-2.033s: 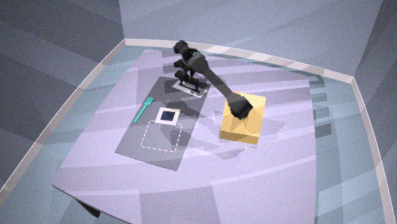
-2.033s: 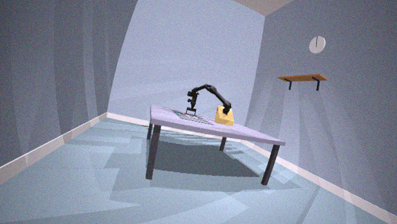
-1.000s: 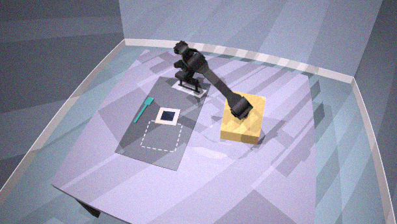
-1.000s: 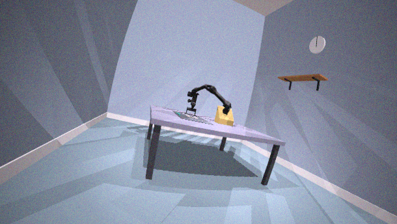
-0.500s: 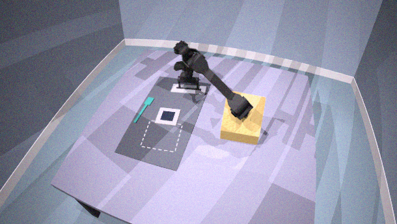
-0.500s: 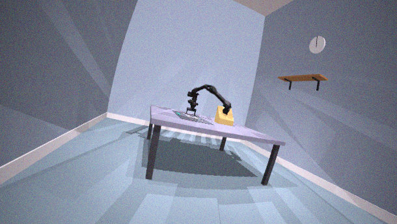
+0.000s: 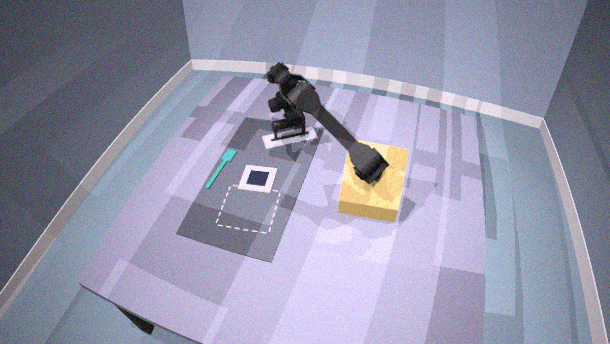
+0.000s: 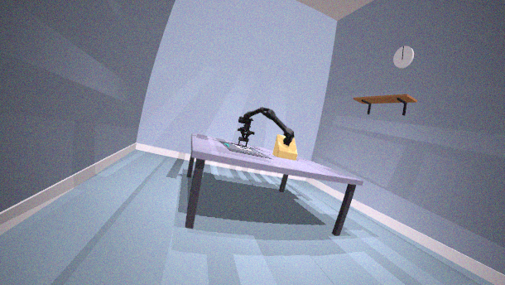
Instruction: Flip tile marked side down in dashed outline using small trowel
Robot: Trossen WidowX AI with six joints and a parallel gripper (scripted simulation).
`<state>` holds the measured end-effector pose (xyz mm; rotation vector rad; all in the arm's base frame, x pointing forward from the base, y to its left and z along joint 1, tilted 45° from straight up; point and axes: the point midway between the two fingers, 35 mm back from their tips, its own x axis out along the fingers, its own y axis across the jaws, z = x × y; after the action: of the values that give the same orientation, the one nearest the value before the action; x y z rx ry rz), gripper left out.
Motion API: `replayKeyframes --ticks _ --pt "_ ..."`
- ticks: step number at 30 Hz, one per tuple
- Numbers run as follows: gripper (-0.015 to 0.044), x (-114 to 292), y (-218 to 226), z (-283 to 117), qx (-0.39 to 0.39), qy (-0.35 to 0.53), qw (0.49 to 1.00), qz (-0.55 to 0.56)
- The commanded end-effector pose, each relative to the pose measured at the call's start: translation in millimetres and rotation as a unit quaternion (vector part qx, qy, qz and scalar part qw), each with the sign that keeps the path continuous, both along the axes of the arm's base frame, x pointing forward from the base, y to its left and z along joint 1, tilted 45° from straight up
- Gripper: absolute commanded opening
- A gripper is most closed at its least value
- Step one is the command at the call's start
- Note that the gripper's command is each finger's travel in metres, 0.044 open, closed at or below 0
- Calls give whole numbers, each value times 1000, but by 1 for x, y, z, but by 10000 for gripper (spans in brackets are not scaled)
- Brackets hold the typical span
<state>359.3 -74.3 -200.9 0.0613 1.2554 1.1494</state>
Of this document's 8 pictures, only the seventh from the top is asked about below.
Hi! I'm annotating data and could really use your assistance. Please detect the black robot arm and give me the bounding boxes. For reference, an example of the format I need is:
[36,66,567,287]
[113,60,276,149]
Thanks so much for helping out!
[266,62,390,185]

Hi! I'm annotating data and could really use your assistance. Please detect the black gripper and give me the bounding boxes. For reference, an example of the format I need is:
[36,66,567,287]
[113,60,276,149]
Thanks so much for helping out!
[276,91,305,127]

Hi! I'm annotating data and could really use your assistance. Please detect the turquoise small trowel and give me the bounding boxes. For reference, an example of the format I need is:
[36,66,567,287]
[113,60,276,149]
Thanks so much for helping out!
[205,149,237,189]

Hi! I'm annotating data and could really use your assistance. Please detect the white square tile with dark blue centre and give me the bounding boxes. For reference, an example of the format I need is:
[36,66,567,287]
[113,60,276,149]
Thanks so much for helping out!
[238,165,277,193]

